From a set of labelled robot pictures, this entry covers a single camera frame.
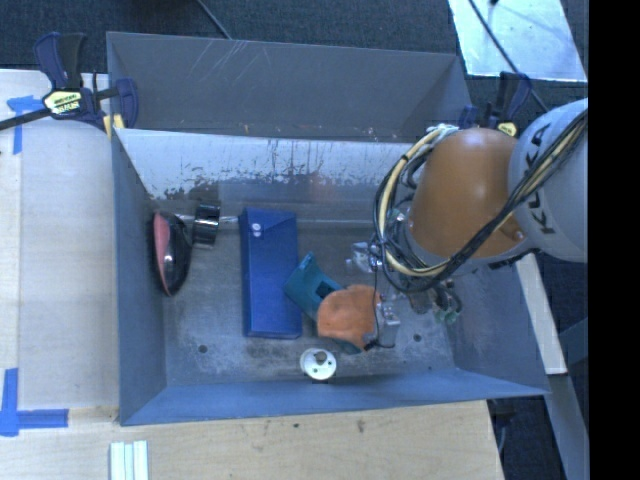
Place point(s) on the pale wood board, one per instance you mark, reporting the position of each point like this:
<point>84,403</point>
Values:
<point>67,268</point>

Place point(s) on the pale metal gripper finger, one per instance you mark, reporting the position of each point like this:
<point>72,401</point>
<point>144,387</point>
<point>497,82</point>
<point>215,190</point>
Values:
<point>385,311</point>
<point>391,332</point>

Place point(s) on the red and black oval brush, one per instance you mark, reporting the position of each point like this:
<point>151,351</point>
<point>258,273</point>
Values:
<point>170,253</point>

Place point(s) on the orange sponge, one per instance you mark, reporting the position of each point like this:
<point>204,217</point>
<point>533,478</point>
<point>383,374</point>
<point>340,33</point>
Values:
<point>347,313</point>

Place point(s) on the teal plastic block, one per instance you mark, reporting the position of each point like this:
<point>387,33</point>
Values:
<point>307,280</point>

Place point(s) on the black shiny cup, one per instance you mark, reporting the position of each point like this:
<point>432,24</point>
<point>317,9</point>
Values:
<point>206,225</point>

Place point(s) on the blue box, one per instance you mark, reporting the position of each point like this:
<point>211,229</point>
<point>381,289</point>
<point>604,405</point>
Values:
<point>269,278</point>

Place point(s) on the white round cap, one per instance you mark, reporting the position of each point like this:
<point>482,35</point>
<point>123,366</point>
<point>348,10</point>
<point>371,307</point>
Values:
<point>318,364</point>

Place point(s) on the grey metal bin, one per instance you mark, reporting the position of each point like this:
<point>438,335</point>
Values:
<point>280,93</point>

